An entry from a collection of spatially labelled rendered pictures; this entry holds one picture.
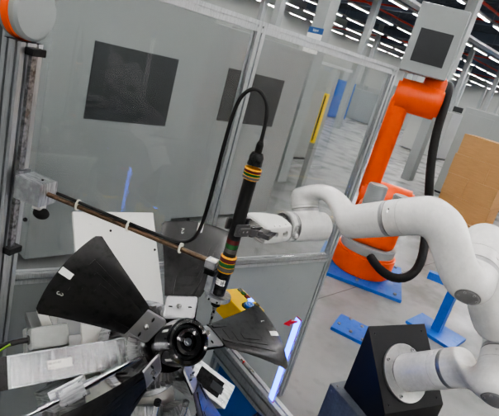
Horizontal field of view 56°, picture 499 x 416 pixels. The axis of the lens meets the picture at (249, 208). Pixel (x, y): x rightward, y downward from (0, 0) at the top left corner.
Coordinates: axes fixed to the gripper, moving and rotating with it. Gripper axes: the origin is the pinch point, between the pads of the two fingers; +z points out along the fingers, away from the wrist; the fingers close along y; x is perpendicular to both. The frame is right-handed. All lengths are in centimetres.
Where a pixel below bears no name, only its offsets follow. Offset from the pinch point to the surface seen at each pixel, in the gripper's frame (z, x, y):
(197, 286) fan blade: 2.8, -21.0, 6.1
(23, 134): 39, 3, 55
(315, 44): -72, 52, 71
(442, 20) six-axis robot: -330, 115, 196
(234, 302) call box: -32, -44, 28
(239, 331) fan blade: -11.1, -33.3, -0.3
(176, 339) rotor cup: 12.6, -28.8, -4.5
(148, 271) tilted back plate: 4.4, -30.4, 30.8
